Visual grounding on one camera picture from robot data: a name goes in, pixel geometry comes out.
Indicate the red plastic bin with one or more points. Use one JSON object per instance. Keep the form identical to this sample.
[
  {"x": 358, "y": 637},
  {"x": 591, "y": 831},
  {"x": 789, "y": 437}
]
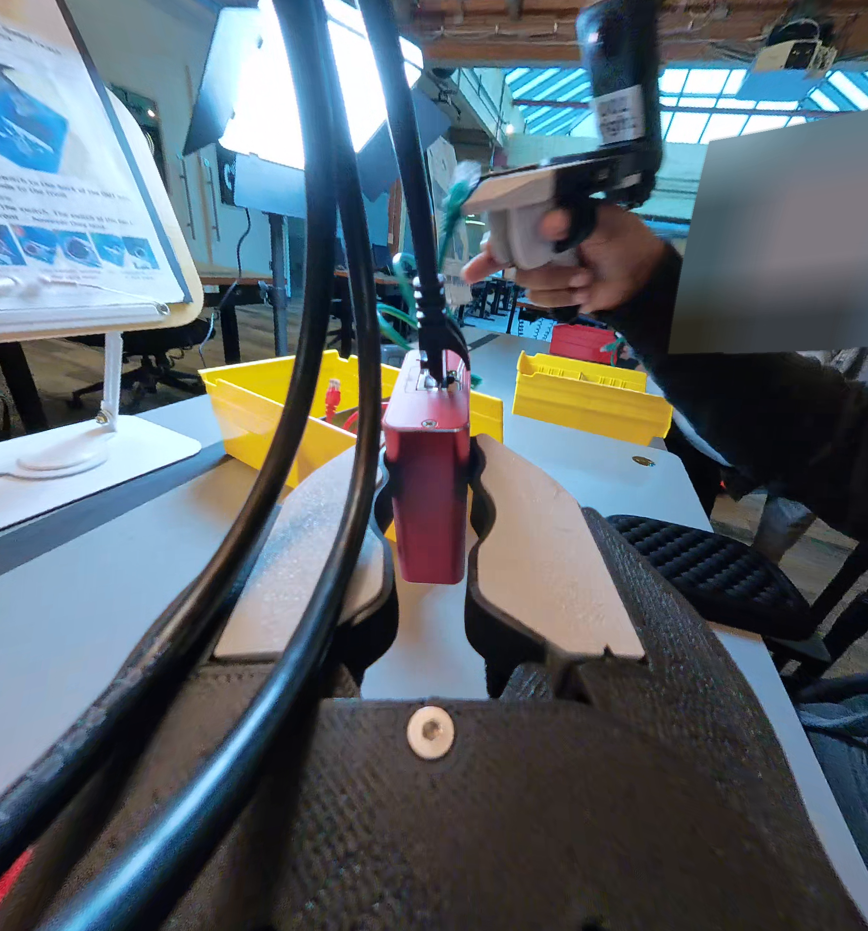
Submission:
[{"x": 579, "y": 342}]

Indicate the person's jeans leg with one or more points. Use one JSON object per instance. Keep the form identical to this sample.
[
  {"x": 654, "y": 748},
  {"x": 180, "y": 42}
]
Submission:
[{"x": 855, "y": 764}]

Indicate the black mesh chair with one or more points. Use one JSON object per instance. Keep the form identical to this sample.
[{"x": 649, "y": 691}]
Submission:
[{"x": 710, "y": 567}]

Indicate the person's right hand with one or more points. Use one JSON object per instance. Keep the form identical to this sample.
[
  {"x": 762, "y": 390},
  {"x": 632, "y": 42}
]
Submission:
[{"x": 608, "y": 269}]

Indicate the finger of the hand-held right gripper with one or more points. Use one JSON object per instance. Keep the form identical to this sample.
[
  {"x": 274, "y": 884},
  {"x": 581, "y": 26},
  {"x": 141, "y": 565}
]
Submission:
[{"x": 514, "y": 189}]

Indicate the black office chair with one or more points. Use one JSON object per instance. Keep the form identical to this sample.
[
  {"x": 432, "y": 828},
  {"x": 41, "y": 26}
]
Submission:
[{"x": 150, "y": 356}]

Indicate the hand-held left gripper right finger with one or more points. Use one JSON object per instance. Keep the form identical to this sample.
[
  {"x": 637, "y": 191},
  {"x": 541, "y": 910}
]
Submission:
[{"x": 550, "y": 567}]

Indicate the instruction sheet on stand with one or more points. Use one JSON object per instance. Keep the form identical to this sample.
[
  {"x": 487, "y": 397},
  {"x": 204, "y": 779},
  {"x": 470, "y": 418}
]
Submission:
[{"x": 41, "y": 182}]

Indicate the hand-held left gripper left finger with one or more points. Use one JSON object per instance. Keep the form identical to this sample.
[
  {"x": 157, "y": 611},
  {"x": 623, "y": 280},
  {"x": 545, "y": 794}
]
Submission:
[{"x": 295, "y": 567}]

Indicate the studio light panel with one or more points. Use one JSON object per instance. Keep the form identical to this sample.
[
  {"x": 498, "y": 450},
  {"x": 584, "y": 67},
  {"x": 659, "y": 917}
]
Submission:
[{"x": 245, "y": 109}]

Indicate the red metal port box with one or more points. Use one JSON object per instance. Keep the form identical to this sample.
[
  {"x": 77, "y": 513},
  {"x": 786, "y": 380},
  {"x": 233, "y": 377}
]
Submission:
[{"x": 430, "y": 509}]

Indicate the person's right forearm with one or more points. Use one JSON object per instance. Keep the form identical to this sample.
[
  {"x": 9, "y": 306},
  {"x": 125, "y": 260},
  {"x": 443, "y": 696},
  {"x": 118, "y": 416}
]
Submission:
[{"x": 768, "y": 422}]

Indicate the ceiling mounted device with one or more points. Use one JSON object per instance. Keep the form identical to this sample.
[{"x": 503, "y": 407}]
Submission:
[{"x": 790, "y": 54}]

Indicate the yellow plastic bin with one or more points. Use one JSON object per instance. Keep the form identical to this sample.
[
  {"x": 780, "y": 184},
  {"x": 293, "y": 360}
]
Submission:
[
  {"x": 241, "y": 418},
  {"x": 586, "y": 414}
]

